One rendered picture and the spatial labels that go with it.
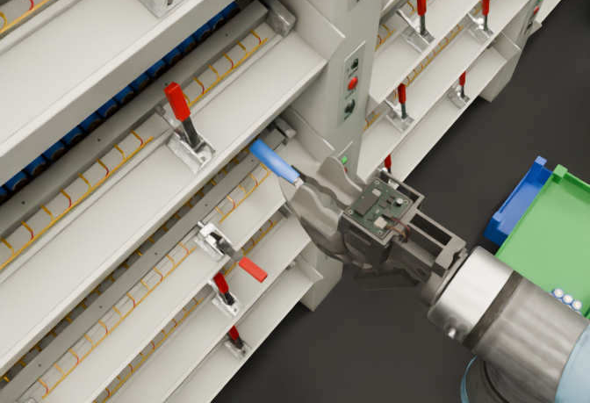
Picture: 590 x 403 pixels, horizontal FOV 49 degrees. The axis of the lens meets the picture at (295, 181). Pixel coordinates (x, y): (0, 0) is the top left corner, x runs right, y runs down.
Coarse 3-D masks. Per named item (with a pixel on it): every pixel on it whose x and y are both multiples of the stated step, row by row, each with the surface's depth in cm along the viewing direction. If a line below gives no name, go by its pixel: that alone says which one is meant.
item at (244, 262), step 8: (224, 240) 75; (224, 248) 76; (232, 248) 76; (232, 256) 75; (240, 256) 75; (240, 264) 74; (248, 264) 74; (248, 272) 74; (256, 272) 74; (264, 272) 74
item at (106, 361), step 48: (288, 144) 85; (240, 192) 81; (192, 240) 77; (240, 240) 79; (144, 288) 74; (192, 288) 76; (48, 336) 70; (96, 336) 71; (144, 336) 72; (0, 384) 67; (48, 384) 68; (96, 384) 70
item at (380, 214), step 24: (360, 192) 65; (384, 192) 65; (360, 216) 64; (384, 216) 64; (408, 216) 64; (360, 240) 65; (384, 240) 62; (408, 240) 65; (432, 240) 62; (456, 240) 62; (360, 264) 69; (384, 264) 68; (408, 264) 66; (432, 264) 63; (432, 288) 63
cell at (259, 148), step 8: (256, 144) 74; (264, 144) 74; (256, 152) 74; (264, 152) 73; (272, 152) 74; (264, 160) 73; (272, 160) 73; (280, 160) 73; (272, 168) 73; (280, 168) 73; (288, 168) 73; (288, 176) 73; (296, 176) 73
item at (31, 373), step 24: (240, 168) 79; (264, 168) 81; (216, 192) 77; (192, 216) 76; (168, 240) 74; (144, 264) 72; (120, 288) 71; (96, 312) 70; (72, 336) 68; (48, 360) 67; (24, 384) 66
